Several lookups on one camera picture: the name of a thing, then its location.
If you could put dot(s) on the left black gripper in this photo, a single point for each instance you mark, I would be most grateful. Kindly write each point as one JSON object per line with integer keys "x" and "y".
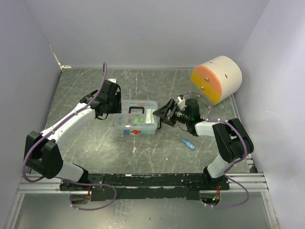
{"x": 117, "y": 108}

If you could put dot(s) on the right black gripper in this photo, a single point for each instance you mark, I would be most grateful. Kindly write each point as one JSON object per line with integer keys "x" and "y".
{"x": 163, "y": 111}

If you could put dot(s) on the clear plastic box lid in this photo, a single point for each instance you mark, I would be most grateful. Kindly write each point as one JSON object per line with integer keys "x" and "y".
{"x": 132, "y": 108}

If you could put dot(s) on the green medicine box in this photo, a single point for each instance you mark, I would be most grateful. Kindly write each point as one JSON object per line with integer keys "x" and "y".
{"x": 138, "y": 120}

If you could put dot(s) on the white tube packet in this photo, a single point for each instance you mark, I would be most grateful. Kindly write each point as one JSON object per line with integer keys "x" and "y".
{"x": 149, "y": 116}

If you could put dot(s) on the clear plastic storage box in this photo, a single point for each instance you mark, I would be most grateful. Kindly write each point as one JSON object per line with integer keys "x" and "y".
{"x": 137, "y": 128}

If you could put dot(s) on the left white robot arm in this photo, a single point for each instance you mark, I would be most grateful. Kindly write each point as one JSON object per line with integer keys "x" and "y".
{"x": 43, "y": 150}

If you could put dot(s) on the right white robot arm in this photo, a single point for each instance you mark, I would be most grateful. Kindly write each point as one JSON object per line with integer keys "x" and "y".
{"x": 232, "y": 140}

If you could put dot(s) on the blue plastic applicator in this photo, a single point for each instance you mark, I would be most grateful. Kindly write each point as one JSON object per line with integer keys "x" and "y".
{"x": 188, "y": 144}

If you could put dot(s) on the beige cylinder orange face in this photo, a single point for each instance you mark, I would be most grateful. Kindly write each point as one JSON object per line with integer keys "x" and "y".
{"x": 217, "y": 78}

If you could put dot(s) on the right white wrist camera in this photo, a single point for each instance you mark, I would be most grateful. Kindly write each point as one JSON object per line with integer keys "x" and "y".
{"x": 181, "y": 101}

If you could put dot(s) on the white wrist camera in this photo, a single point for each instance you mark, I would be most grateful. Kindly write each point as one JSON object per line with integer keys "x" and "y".
{"x": 112, "y": 80}
{"x": 181, "y": 101}

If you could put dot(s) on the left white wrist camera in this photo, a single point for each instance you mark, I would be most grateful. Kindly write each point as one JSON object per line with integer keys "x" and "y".
{"x": 112, "y": 80}

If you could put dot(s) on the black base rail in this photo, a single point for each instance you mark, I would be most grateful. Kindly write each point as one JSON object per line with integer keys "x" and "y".
{"x": 142, "y": 186}

